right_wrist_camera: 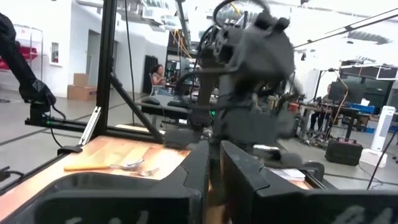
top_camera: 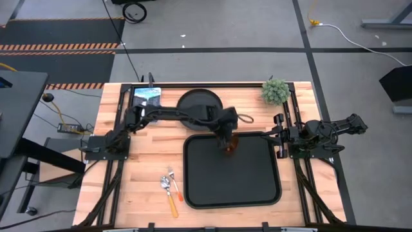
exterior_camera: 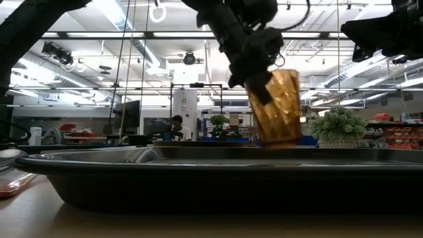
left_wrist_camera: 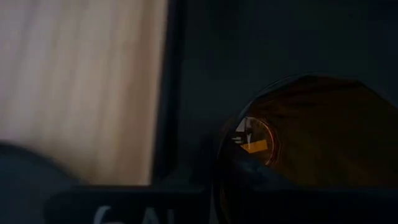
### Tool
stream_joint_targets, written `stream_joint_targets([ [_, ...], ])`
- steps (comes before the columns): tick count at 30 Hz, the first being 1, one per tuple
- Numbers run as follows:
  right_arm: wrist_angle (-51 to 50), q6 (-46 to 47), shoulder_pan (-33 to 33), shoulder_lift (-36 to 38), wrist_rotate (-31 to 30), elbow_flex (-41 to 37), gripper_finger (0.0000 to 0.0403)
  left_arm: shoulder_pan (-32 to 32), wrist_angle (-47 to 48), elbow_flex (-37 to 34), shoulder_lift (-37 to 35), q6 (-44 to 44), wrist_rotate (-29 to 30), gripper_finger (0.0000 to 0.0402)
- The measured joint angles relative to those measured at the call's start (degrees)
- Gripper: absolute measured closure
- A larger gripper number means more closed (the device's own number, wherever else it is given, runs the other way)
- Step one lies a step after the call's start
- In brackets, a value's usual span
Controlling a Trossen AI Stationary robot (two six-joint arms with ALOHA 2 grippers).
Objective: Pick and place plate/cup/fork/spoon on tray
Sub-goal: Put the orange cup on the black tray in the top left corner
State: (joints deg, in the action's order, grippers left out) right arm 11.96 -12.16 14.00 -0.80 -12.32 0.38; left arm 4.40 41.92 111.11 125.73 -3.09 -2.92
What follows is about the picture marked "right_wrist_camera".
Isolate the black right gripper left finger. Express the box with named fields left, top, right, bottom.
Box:
left=30, top=139, right=210, bottom=224

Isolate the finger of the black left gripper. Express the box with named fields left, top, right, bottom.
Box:
left=163, top=127, right=203, bottom=150
left=252, top=144, right=304, bottom=169

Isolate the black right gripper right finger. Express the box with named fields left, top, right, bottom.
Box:
left=220, top=140, right=398, bottom=224

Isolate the spoon with yellow handle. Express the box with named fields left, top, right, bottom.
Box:
left=63, top=158, right=146, bottom=172

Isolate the black plastic tray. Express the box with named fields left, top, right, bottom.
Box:
left=4, top=172, right=170, bottom=224

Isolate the black office desk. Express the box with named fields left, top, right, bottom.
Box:
left=136, top=94, right=218, bottom=125

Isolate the black keyboard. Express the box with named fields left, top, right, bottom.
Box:
left=167, top=98, right=191, bottom=109

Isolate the white chair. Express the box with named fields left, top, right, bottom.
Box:
left=148, top=73, right=163, bottom=96

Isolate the black equipment case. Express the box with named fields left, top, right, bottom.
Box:
left=324, top=138, right=364, bottom=167

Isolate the person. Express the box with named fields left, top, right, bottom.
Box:
left=309, top=83, right=336, bottom=131
left=150, top=63, right=174, bottom=96

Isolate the black table clamp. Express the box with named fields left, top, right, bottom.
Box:
left=57, top=145, right=83, bottom=156

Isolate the thin black slanted pole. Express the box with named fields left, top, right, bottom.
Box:
left=366, top=130, right=398, bottom=190

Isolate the black computer monitor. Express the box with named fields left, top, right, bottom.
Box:
left=328, top=80, right=366, bottom=105

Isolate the blue plastic bin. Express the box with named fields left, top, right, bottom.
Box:
left=345, top=102, right=376, bottom=114

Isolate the white tower fan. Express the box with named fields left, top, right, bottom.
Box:
left=359, top=105, right=397, bottom=169

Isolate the large cardboard box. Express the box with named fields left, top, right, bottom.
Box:
left=67, top=84, right=98, bottom=102

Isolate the small cardboard box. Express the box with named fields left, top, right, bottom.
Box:
left=73, top=73, right=90, bottom=87

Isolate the silver frame bracket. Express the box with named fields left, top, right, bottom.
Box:
left=78, top=106, right=102, bottom=146

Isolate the thin black hanging cable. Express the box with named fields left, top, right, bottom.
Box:
left=124, top=0, right=136, bottom=125

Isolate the black aluminium frame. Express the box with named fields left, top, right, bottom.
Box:
left=0, top=0, right=165, bottom=195

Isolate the black camera on frame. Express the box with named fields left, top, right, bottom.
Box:
left=24, top=101, right=67, bottom=127

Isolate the white wall cabinet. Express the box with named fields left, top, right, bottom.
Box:
left=49, top=41, right=62, bottom=67

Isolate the wire shelf with red bins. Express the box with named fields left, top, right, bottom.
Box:
left=0, top=24, right=44, bottom=82

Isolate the black fabric cable sleeve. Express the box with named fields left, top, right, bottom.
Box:
left=0, top=12, right=57, bottom=106

